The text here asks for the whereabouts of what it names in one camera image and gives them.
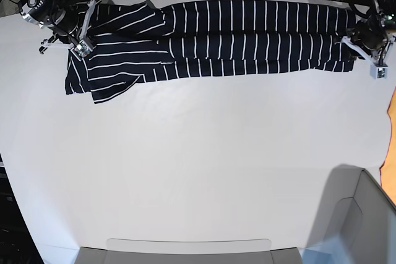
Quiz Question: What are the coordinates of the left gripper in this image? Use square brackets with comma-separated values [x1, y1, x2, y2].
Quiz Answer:
[340, 19, 395, 66]

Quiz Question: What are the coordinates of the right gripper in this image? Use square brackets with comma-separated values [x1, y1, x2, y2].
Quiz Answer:
[39, 0, 98, 54]

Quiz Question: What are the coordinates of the navy white striped T-shirt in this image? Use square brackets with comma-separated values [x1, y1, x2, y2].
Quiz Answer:
[65, 0, 356, 103]

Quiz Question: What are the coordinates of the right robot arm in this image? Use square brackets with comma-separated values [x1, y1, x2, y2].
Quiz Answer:
[18, 0, 101, 60]

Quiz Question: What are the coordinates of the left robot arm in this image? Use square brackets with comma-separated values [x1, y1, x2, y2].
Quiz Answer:
[342, 0, 395, 70]

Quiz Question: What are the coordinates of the orange cloth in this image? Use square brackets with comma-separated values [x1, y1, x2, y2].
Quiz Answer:
[380, 92, 396, 203]

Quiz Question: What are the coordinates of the white bin right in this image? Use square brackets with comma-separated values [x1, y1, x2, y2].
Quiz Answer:
[300, 165, 395, 263]

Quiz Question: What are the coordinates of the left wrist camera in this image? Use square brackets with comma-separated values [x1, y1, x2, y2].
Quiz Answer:
[370, 65, 388, 79]

